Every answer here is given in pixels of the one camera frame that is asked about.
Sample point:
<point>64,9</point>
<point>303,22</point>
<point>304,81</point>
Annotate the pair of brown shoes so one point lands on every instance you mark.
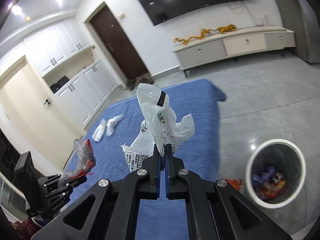
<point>132,83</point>

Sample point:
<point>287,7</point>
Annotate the orange snack wrapper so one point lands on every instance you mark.
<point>237,184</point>

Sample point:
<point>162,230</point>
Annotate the white tv cabinet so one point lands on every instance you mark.
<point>217,47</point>

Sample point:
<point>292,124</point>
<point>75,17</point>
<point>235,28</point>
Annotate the grey double door refrigerator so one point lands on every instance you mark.
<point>300,17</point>

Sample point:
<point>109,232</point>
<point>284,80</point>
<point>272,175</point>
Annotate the golden dragon ornament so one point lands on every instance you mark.
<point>205,32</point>

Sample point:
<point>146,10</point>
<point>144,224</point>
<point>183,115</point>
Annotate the clear red plastic wrapper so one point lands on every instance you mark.
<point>85,162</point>

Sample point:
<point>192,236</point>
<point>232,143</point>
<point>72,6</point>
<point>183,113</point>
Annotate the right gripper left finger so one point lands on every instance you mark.
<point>109,209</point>

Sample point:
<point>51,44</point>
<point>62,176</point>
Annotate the white round trash bin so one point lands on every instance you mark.
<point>275,174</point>

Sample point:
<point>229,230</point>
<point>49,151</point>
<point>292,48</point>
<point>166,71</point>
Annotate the blue shaggy rug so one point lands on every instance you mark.
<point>200,153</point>

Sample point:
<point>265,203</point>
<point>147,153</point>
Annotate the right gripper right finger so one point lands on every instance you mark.
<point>216,210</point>

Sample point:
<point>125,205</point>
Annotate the dark brown entrance door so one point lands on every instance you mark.
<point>118,44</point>

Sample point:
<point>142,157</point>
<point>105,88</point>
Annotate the white wall cupboard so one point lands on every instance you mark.
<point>80,81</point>

